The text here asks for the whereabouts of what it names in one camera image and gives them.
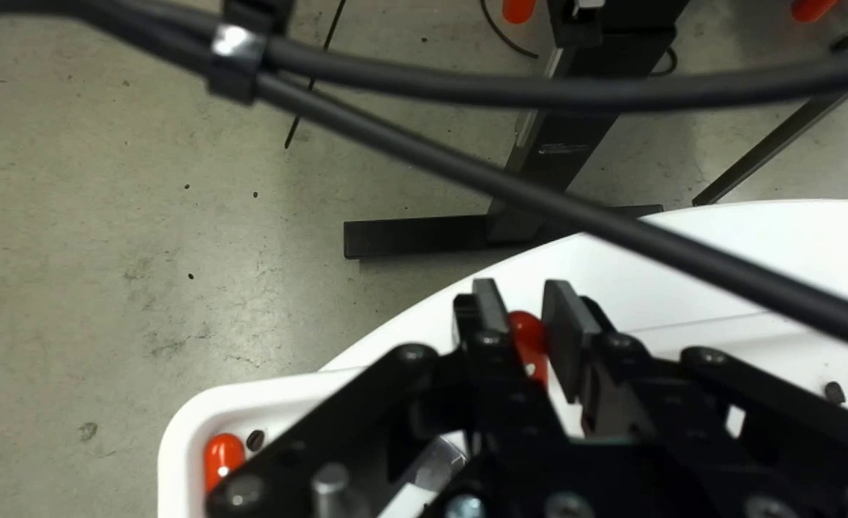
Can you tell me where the black metal stand base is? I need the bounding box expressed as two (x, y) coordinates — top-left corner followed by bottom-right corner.
(342, 0), (848, 264)

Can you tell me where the thin black floor cable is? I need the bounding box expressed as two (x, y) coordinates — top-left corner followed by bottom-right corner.
(283, 0), (352, 153)

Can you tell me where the white rectangular tray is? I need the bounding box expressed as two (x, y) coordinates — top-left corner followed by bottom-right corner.
(155, 284), (848, 518)

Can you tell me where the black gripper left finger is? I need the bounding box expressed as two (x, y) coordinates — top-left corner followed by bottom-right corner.
(452, 276), (578, 456)

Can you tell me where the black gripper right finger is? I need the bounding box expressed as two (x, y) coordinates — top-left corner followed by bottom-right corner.
(542, 276), (733, 446)

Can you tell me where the red handled knife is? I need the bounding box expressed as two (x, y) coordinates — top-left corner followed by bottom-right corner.
(201, 431), (250, 497)

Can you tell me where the black cable clip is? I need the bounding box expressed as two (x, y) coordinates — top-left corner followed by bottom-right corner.
(204, 0), (296, 106)

